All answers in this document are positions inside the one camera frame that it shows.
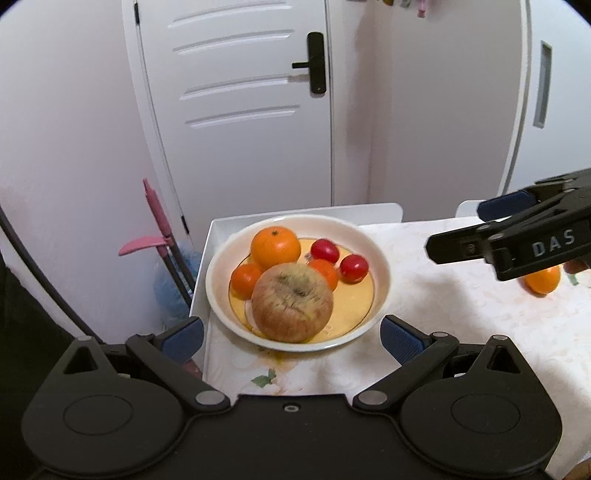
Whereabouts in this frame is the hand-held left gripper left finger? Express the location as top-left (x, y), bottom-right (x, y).
top-left (59, 316), bottom-right (230, 414)

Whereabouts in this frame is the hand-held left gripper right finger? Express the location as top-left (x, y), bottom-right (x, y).
top-left (353, 314), bottom-right (528, 414)

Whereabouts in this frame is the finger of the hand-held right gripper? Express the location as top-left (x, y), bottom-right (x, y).
top-left (477, 168), bottom-right (591, 223)
top-left (426, 187), bottom-right (591, 282)

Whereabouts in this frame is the large orange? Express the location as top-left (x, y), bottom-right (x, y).
top-left (524, 265), bottom-right (561, 295)
top-left (250, 226), bottom-right (301, 271)

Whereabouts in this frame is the cream plate with cartoon print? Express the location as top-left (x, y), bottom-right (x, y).
top-left (205, 215), bottom-right (390, 352)

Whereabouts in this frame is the small mandarin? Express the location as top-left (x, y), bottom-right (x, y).
top-left (231, 264), bottom-right (264, 300)
top-left (307, 258), bottom-right (339, 291)

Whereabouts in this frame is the red cherry tomato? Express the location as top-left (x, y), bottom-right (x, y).
top-left (311, 239), bottom-right (341, 262)
top-left (340, 254), bottom-right (369, 284)

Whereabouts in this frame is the large red-yellow apple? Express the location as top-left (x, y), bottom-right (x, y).
top-left (252, 263), bottom-right (334, 343)

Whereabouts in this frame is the blue fluffy broom head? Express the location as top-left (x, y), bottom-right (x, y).
top-left (153, 247), bottom-right (202, 326)

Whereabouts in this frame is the recessed grey door pull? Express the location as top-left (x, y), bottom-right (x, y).
top-left (534, 41), bottom-right (554, 129)

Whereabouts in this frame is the white sliding door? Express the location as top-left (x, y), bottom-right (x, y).
top-left (499, 0), bottom-right (591, 199)

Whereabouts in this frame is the white panelled door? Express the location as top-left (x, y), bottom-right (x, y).
top-left (121, 0), bottom-right (334, 234)

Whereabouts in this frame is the pink broom handle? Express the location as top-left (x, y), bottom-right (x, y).
top-left (119, 178), bottom-right (204, 372)

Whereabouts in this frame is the black cable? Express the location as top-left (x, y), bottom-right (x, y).
top-left (0, 203), bottom-right (107, 343)

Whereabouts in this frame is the black door lock handle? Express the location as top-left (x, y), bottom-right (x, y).
top-left (292, 32), bottom-right (327, 96)

